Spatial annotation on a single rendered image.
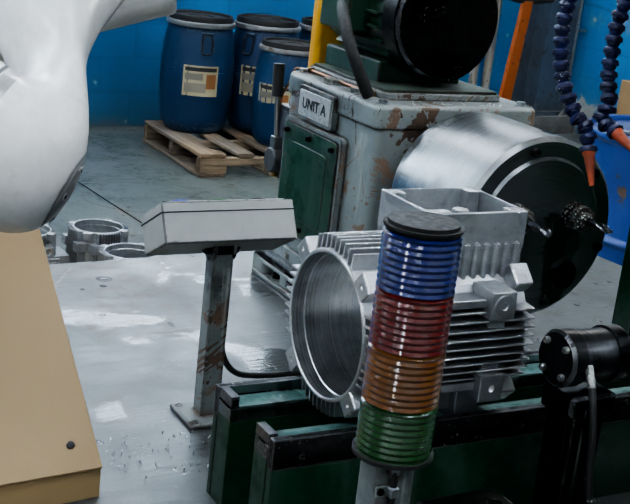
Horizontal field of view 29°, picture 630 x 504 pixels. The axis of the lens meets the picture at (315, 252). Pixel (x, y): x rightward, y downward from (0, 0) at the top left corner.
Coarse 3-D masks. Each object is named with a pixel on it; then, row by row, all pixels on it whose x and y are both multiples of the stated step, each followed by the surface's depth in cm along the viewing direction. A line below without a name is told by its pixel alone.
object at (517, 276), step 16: (304, 240) 128; (304, 256) 128; (368, 272) 118; (512, 272) 126; (528, 272) 127; (368, 288) 117; (512, 288) 126; (288, 352) 133; (512, 384) 130; (352, 400) 121; (352, 416) 122
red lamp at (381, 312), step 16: (384, 304) 90; (400, 304) 89; (416, 304) 88; (432, 304) 89; (448, 304) 90; (384, 320) 90; (400, 320) 89; (416, 320) 89; (432, 320) 89; (448, 320) 90; (368, 336) 93; (384, 336) 90; (400, 336) 89; (416, 336) 89; (432, 336) 89; (448, 336) 91; (400, 352) 90; (416, 352) 89; (432, 352) 90
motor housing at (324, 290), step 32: (320, 256) 128; (352, 256) 121; (288, 288) 132; (320, 288) 132; (352, 288) 134; (288, 320) 133; (320, 320) 133; (352, 320) 135; (480, 320) 123; (512, 320) 125; (320, 352) 132; (352, 352) 134; (448, 352) 122; (480, 352) 125; (512, 352) 126; (320, 384) 129; (352, 384) 121; (448, 384) 124
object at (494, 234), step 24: (384, 192) 129; (408, 192) 131; (432, 192) 132; (456, 192) 134; (480, 192) 133; (384, 216) 129; (456, 216) 123; (480, 216) 124; (504, 216) 126; (480, 240) 125; (504, 240) 126; (480, 264) 126; (504, 264) 127
